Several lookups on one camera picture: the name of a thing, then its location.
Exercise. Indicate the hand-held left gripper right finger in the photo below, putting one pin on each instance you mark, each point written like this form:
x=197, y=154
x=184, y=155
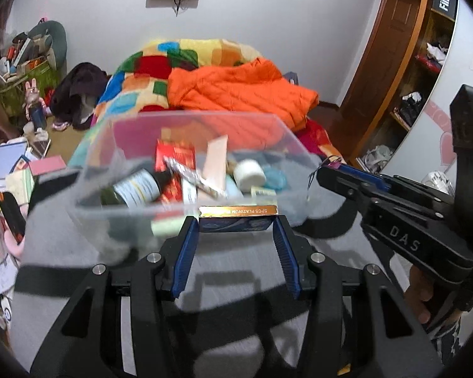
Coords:
x=285, y=256

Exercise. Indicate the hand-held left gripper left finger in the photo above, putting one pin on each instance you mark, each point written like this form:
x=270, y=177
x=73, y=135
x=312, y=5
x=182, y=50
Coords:
x=185, y=256

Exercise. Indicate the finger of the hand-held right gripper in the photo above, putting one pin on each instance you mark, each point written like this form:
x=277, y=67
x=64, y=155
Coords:
x=343, y=185
x=370, y=177

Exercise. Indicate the blue gold-edged box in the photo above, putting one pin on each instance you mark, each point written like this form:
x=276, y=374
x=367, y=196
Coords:
x=236, y=224

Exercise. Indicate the clear plastic bin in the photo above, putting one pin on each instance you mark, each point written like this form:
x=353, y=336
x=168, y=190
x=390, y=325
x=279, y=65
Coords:
x=98, y=220

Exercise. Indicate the red carton box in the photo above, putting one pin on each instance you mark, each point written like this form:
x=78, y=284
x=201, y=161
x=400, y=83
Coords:
x=175, y=153

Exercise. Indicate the person's right hand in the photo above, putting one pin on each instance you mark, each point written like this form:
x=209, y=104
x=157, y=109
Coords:
x=421, y=295

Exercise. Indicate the white tissue pack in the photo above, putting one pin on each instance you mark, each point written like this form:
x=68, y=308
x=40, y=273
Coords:
x=437, y=183

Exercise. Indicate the teal round case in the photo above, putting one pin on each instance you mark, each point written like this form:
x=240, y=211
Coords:
x=276, y=179

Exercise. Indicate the white panel with pink hearts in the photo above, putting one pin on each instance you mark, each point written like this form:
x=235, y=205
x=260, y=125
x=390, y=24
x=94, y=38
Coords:
x=425, y=138

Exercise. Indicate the silver foil sachet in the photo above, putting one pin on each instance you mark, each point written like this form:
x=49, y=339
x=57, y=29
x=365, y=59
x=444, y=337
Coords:
x=197, y=181

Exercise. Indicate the green glass bottle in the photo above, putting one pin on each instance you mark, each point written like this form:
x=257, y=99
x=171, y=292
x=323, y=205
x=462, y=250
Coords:
x=138, y=189

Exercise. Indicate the white tape roll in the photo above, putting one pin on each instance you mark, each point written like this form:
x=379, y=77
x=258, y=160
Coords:
x=250, y=175

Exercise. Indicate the beige cosmetic tube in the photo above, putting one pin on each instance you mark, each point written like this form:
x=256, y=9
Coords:
x=216, y=157

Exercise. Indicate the wooden shelf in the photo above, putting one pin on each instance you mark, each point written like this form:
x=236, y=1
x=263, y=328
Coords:
x=421, y=86

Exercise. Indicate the wooden door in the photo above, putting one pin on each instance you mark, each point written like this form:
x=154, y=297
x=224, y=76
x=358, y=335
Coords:
x=386, y=55

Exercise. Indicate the orange quilt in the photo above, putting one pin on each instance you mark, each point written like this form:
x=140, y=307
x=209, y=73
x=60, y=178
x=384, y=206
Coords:
x=236, y=86

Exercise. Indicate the pink book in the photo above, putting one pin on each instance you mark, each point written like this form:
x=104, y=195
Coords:
x=47, y=165

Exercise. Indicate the black orange pouch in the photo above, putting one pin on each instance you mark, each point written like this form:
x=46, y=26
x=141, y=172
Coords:
x=14, y=216

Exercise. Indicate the colourful patchwork blanket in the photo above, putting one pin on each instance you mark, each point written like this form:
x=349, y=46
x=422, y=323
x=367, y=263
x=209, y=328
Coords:
x=149, y=75

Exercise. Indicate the dark clothes pile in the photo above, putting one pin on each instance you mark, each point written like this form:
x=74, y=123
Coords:
x=79, y=90

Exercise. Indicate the blue notebook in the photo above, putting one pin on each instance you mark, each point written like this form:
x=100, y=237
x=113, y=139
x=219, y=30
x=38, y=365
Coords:
x=4, y=161

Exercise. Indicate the pink bunny toy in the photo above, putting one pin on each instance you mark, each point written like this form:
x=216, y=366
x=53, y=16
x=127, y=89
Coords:
x=35, y=102

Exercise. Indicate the green bag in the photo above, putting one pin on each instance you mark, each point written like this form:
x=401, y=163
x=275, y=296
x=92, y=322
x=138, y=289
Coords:
x=19, y=94

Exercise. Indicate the grey-green pillow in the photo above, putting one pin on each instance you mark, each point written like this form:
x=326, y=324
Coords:
x=53, y=35

